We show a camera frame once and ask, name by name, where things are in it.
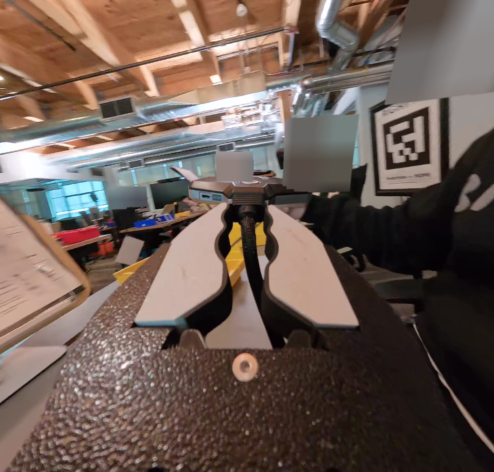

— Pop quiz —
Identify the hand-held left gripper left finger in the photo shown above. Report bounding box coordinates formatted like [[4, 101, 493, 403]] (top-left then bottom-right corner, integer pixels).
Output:
[[134, 202, 234, 338]]

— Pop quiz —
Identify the framed fiducial marker sign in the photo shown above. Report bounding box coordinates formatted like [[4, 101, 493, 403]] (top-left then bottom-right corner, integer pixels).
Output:
[[369, 97, 451, 197]]

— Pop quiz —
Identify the silver adapter hub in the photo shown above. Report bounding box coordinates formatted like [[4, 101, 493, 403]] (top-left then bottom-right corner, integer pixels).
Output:
[[188, 176, 313, 206]]

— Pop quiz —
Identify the wooden document stand with papers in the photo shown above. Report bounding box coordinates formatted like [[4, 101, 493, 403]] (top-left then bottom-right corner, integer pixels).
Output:
[[0, 196, 92, 351]]

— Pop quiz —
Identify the black braided hub cable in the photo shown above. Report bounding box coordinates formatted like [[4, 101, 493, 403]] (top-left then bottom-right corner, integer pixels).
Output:
[[231, 192, 287, 348]]

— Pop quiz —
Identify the yellow plastic bin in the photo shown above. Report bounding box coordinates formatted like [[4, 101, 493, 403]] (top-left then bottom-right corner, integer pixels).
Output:
[[113, 221, 268, 287]]

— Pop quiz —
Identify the grey desk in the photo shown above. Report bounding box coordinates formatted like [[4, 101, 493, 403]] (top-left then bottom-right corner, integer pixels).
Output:
[[0, 255, 273, 472]]

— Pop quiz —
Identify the black monitor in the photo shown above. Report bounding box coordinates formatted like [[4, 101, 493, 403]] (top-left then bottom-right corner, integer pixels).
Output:
[[148, 179, 190, 210]]

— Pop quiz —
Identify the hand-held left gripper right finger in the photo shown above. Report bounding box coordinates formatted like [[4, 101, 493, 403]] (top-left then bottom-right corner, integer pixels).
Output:
[[262, 204, 361, 347]]

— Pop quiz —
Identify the red plastic bin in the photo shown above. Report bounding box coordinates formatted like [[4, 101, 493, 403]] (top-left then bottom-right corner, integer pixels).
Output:
[[52, 226, 102, 246]]

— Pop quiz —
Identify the long silver duct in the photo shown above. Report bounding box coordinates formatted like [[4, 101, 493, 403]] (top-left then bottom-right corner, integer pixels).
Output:
[[0, 94, 278, 160]]

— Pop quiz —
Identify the silver elbow duct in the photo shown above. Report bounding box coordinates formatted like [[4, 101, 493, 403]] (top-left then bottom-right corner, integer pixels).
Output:
[[314, 0, 361, 73]]

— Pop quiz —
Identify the grey stand base plate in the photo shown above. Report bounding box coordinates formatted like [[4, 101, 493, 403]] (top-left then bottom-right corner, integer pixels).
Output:
[[0, 345, 69, 403]]

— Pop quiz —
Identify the small blue parts bin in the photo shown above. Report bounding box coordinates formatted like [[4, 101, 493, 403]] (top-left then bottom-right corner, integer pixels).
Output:
[[133, 214, 175, 228]]

